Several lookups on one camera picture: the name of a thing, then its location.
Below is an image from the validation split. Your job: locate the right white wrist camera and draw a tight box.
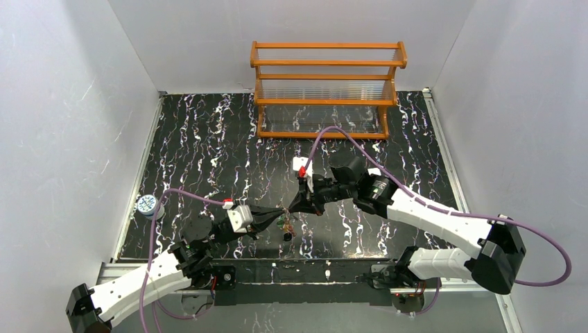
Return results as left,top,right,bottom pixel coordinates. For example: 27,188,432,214
292,157,314,193

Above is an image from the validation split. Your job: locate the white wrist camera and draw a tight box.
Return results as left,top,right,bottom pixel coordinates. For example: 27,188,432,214
292,157,314,193
223,199,254,233

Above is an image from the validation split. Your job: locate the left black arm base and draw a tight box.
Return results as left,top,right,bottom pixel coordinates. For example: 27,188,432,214
191,264,236,291

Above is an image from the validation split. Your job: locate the white black flat box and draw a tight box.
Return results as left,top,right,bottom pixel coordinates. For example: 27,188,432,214
367,168,381,176

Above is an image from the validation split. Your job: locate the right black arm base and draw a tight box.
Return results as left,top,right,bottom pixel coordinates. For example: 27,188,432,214
356,262,442,316

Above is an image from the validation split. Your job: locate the aluminium front rail frame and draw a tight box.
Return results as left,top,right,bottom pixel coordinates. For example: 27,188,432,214
95,259,524,333

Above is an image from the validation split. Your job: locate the small blue white jar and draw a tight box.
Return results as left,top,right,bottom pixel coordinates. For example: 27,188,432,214
135,194,165,220

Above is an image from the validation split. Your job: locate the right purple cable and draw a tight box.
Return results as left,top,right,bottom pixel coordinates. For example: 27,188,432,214
303,126,573,317

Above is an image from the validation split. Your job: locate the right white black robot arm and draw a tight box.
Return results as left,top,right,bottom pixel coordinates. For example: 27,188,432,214
288,157,526,295

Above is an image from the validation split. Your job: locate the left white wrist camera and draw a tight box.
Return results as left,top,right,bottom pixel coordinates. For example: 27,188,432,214
223,199,254,233

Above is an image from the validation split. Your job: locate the orange wooden shelf rack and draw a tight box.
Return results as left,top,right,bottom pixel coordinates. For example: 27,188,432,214
250,41,408,139

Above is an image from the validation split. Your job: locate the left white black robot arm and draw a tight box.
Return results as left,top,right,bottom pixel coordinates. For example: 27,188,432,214
65,205,285,332

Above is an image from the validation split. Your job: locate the metal keyring with red handle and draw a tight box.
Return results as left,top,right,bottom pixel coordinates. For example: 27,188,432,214
276,208,296,242

